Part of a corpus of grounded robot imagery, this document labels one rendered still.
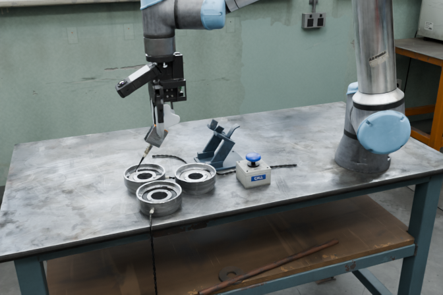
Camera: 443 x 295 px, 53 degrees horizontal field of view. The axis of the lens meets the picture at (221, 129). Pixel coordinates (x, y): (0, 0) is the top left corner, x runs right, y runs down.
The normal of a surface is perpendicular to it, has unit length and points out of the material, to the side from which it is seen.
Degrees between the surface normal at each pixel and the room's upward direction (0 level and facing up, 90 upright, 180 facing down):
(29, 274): 90
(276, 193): 0
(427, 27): 90
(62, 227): 0
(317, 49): 90
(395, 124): 98
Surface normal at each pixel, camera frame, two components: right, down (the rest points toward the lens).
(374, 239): -0.01, -0.93
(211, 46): 0.33, 0.34
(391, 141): -0.07, 0.49
